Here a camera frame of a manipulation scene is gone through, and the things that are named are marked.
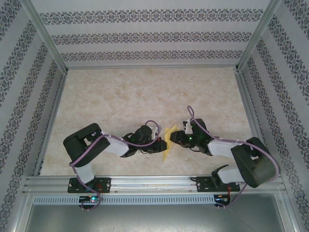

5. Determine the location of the yellow paper sheet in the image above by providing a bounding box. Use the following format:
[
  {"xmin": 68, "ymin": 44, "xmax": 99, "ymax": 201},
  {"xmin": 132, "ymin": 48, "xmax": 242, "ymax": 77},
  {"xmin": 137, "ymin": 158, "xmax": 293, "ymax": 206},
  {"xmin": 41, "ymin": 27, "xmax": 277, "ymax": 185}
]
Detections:
[{"xmin": 161, "ymin": 125, "xmax": 181, "ymax": 163}]

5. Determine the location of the grey metal sheet panel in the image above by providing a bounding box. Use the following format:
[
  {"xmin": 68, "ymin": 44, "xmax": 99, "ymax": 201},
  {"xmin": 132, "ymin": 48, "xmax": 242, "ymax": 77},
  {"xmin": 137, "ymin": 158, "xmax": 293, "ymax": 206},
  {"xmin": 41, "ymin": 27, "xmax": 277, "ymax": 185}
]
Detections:
[{"xmin": 24, "ymin": 204, "xmax": 295, "ymax": 232}]

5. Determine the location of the small controller circuit board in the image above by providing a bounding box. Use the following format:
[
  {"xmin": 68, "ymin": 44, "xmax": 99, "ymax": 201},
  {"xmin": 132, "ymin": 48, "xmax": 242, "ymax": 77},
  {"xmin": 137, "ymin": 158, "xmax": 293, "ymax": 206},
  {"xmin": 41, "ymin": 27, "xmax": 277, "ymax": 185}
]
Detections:
[
  {"xmin": 79, "ymin": 196, "xmax": 100, "ymax": 203},
  {"xmin": 214, "ymin": 195, "xmax": 231, "ymax": 206}
]

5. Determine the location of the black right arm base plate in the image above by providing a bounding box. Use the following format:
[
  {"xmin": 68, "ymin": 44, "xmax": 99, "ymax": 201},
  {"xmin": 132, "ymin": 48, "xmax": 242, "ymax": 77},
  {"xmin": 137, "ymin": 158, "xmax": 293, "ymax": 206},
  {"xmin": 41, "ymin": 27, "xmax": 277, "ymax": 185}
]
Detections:
[{"xmin": 196, "ymin": 175, "xmax": 241, "ymax": 193}]

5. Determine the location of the long aluminium mounting rail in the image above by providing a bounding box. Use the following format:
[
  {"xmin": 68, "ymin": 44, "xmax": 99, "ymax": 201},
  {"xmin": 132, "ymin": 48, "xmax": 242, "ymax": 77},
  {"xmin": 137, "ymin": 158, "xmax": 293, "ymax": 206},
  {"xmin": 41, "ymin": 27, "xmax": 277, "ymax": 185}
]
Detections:
[{"xmin": 23, "ymin": 175, "xmax": 288, "ymax": 194}]

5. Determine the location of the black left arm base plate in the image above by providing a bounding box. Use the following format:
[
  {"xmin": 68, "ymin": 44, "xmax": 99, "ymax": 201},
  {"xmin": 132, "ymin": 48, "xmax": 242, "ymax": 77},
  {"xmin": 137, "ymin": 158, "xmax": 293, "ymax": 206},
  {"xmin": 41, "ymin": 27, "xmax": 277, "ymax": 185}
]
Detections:
[{"xmin": 67, "ymin": 177, "xmax": 112, "ymax": 194}]

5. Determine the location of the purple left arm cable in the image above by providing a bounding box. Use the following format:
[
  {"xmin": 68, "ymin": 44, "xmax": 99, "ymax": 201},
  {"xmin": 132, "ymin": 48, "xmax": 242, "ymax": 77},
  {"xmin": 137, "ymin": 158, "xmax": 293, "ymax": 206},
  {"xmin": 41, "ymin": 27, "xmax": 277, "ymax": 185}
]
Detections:
[{"xmin": 69, "ymin": 120, "xmax": 162, "ymax": 212}]

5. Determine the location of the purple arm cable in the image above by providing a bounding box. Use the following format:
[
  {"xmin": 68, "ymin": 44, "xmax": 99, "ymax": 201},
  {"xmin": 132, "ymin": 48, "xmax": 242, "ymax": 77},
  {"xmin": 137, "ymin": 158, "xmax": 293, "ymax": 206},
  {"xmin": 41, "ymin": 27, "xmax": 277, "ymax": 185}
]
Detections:
[
  {"xmin": 69, "ymin": 120, "xmax": 162, "ymax": 212},
  {"xmin": 187, "ymin": 105, "xmax": 282, "ymax": 211}
]

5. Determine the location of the grey slotted cable duct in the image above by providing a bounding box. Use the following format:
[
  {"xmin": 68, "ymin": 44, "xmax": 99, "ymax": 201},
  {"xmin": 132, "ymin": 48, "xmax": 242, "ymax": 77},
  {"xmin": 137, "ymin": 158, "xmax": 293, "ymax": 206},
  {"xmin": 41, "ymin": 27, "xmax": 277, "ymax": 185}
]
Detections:
[{"xmin": 32, "ymin": 195, "xmax": 215, "ymax": 205}]

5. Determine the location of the aluminium side rail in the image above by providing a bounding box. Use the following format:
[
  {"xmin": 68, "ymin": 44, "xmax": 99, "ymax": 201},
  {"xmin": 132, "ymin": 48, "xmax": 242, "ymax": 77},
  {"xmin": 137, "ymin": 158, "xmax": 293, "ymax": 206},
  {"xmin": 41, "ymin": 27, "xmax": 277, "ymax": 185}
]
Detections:
[
  {"xmin": 32, "ymin": 70, "xmax": 70, "ymax": 177},
  {"xmin": 234, "ymin": 69, "xmax": 275, "ymax": 174}
]

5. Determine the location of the thin aluminium wall rail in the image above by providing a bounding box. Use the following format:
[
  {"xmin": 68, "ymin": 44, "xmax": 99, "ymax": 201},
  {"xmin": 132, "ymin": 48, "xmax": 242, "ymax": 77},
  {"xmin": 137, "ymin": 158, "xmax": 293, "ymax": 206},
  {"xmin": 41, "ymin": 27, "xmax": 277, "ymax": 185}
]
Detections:
[{"xmin": 65, "ymin": 64, "xmax": 239, "ymax": 71}]

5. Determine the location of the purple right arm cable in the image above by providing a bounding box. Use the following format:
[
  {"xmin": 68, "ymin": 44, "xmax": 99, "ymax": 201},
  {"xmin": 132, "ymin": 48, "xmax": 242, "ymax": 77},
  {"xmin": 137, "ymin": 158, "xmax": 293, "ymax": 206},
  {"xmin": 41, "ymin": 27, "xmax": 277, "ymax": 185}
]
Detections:
[{"xmin": 187, "ymin": 105, "xmax": 282, "ymax": 211}]

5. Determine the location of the aluminium frame post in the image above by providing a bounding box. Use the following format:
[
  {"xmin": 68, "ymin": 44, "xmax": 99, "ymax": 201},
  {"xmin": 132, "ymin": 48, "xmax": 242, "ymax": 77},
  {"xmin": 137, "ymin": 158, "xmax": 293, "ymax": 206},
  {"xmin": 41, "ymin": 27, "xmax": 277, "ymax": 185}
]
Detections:
[
  {"xmin": 20, "ymin": 0, "xmax": 69, "ymax": 73},
  {"xmin": 235, "ymin": 0, "xmax": 282, "ymax": 72}
]

